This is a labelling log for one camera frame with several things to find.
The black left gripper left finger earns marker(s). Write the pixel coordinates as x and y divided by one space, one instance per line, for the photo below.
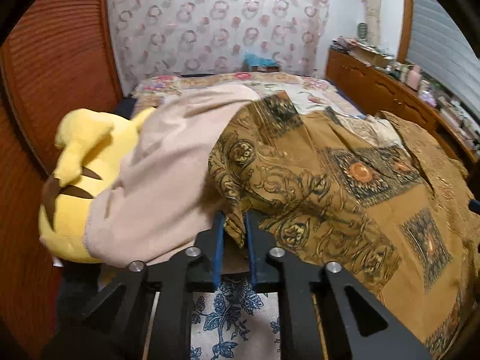
145 310

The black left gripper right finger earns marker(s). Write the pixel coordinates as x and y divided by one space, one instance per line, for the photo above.
324 312

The brown gold patterned shirt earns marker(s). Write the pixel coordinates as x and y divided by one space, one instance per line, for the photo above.
378 195

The beige pink cloth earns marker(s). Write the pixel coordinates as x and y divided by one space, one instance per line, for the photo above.
162 197

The pink floral bed blanket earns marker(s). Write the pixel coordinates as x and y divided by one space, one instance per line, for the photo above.
307 93

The yellow plush toy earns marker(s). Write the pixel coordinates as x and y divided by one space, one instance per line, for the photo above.
92 144

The wooden sideboard cabinet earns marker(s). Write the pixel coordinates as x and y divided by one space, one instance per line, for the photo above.
373 91

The blue item on box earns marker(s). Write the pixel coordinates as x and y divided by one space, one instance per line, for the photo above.
254 63

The lavender cloth bundle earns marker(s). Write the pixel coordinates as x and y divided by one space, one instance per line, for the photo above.
427 97

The cardboard box on sideboard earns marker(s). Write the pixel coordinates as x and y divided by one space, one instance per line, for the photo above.
370 56

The pink bottle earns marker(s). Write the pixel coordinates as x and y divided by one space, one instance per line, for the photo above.
414 77

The patterned pink curtain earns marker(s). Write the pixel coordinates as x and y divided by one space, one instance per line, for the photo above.
192 37

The window blind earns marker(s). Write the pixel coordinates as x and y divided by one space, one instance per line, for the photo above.
439 47

